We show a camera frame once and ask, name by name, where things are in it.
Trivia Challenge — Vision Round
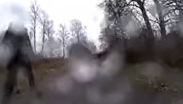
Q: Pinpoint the row of bare trees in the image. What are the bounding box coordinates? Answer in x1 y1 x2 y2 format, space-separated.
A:
24 0 98 61

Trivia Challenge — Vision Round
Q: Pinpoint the person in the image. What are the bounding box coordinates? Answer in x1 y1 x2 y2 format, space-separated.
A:
0 23 42 104

